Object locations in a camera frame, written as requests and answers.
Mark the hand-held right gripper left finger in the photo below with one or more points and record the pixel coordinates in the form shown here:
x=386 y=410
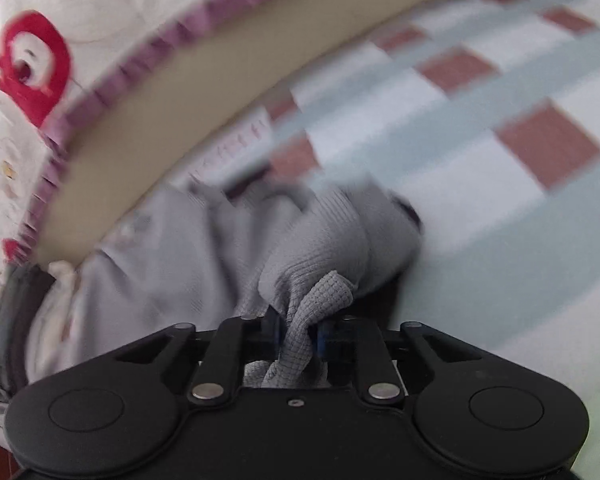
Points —
x=260 y=334

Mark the beige mattress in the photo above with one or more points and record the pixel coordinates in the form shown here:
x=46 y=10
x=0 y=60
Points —
x=205 y=90

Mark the checked bed sheet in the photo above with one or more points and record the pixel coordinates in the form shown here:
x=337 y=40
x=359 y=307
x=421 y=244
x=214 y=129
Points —
x=430 y=160

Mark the pile of clothes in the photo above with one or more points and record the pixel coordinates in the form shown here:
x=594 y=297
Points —
x=15 y=320

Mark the grey waffle knit garment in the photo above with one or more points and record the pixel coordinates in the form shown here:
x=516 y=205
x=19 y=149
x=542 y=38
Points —
x=190 y=260

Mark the white quilt with red bears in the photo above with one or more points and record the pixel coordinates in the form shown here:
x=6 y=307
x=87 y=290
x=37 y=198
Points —
x=105 y=10

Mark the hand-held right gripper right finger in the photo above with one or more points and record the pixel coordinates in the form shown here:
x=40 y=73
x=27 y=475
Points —
x=336 y=342

